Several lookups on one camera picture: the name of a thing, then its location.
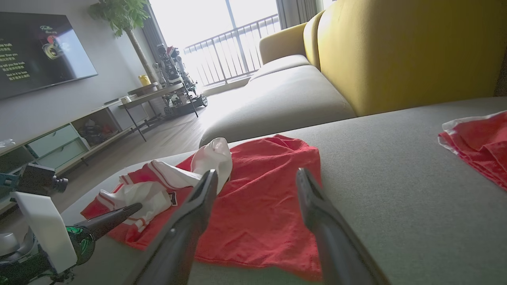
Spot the grey window curtain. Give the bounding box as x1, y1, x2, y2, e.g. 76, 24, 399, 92
143, 4, 168, 80
276, 0, 323, 30

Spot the grey wheeled background robot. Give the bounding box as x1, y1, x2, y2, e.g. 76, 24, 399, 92
152, 44, 208, 117

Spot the dark brown cushion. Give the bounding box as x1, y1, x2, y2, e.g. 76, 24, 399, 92
493, 47, 507, 97

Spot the yellow sofa armrest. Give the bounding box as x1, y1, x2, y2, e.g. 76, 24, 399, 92
259, 23, 309, 66

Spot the red shorts white trim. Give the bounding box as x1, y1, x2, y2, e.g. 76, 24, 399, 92
438, 111, 507, 191

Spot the narrow yellow sofa backrest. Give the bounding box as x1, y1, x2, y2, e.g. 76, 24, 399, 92
303, 10, 326, 72

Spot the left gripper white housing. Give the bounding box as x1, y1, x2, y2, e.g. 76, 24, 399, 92
10, 191, 142, 274

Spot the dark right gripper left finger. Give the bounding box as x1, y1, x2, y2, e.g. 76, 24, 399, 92
135, 169, 219, 285

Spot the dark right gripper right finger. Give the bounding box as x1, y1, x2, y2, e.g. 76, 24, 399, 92
296, 168, 391, 285

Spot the green potted tree plant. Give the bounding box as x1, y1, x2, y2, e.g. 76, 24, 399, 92
88, 0, 159, 84

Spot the wall mounted flat television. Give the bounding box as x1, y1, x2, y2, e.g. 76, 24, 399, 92
0, 11, 98, 100

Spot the cream and mint TV cabinet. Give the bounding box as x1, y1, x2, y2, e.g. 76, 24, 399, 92
0, 106, 135, 214

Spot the metal balcony railing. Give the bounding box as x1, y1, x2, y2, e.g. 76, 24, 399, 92
183, 14, 280, 87

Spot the thin black legged side table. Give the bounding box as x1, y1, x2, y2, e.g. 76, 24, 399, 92
104, 82, 199, 142

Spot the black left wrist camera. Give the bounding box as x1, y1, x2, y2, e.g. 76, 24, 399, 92
0, 163, 69, 198

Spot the teal plug camera cable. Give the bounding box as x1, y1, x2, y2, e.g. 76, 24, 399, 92
0, 172, 19, 190

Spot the grey sofa chaise cushion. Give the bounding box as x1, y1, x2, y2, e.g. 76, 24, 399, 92
59, 97, 507, 285

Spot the red jersey white trim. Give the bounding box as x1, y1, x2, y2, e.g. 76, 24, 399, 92
81, 135, 323, 282

